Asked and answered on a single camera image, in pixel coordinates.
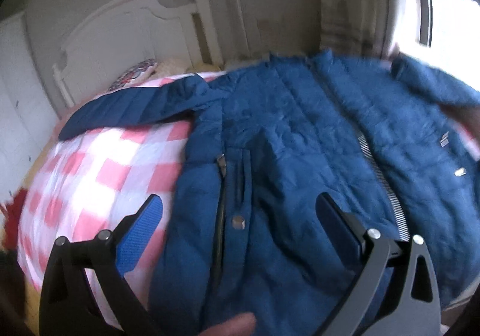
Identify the person's hand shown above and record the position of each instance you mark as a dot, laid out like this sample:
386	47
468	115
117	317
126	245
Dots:
243	324

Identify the patterned pillow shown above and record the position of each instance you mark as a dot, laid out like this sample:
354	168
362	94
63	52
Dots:
134	75

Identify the striped curtain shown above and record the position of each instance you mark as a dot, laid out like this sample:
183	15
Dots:
348	5

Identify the white wooden headboard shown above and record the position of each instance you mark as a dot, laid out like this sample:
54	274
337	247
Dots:
123	33

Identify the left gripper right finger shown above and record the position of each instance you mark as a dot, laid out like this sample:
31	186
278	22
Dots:
396	291

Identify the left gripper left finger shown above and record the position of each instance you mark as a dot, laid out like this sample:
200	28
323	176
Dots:
68	305

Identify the pink white checkered bedsheet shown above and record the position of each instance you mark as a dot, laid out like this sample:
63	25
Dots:
91	182

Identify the white wardrobe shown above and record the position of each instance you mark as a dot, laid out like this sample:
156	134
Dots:
27	117

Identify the blue puffer jacket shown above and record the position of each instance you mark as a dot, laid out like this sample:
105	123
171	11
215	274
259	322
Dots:
266	142

